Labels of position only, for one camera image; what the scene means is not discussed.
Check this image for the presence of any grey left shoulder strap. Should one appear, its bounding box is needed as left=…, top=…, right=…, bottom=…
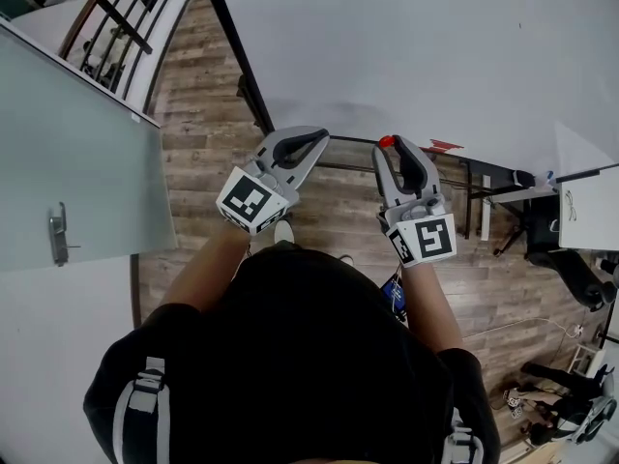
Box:
left=112, top=356, right=170, bottom=464

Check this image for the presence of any white floor cable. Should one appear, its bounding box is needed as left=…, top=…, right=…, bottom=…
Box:
left=463, top=317, right=586, bottom=340

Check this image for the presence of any person's right forearm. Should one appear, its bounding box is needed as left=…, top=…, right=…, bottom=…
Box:
left=400, top=262, right=465, bottom=355

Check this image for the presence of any person's white left shoe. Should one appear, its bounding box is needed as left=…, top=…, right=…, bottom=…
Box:
left=273, top=219, right=295, bottom=246

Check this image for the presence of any frosted glass door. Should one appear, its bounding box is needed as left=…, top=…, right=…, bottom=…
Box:
left=0, top=19, right=178, bottom=274

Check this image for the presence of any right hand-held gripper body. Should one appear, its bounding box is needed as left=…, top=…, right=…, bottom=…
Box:
left=375, top=191, right=458, bottom=271

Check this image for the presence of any white table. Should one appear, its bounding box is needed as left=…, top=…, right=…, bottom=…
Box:
left=195, top=0, right=619, bottom=241

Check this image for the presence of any white rack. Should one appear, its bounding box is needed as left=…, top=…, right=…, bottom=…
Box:
left=570, top=343, right=608, bottom=381

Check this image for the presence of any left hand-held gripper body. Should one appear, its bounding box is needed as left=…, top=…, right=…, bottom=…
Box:
left=215, top=152, right=301, bottom=237

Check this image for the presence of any black office chair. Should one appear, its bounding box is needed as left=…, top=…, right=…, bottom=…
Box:
left=492, top=195, right=619, bottom=313

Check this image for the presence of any black stair railing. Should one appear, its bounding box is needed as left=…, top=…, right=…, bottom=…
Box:
left=23, top=0, right=202, bottom=115

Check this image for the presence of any grey shoulder strap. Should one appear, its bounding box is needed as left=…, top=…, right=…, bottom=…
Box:
left=112, top=356, right=170, bottom=464
left=442, top=408, right=485, bottom=464

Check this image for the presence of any metal door handle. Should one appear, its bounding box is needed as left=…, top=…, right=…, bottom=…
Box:
left=46, top=201, right=82, bottom=268

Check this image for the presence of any grey right shoulder strap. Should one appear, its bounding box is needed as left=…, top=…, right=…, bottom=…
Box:
left=442, top=408, right=485, bottom=464

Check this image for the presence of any red striped sticker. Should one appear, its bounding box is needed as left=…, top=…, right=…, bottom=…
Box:
left=427, top=137, right=465, bottom=157

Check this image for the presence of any person's left forearm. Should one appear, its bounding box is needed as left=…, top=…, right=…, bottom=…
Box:
left=159, top=227, right=252, bottom=316

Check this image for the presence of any person's black shirt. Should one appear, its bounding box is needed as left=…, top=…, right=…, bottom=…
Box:
left=82, top=246, right=502, bottom=464

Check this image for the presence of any blue device at waist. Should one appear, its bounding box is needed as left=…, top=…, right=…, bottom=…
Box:
left=380, top=273, right=410, bottom=323

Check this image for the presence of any light wooden table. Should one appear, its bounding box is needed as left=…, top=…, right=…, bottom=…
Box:
left=500, top=440, right=581, bottom=464

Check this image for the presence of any white desk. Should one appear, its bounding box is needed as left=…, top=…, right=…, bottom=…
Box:
left=555, top=164, right=619, bottom=250

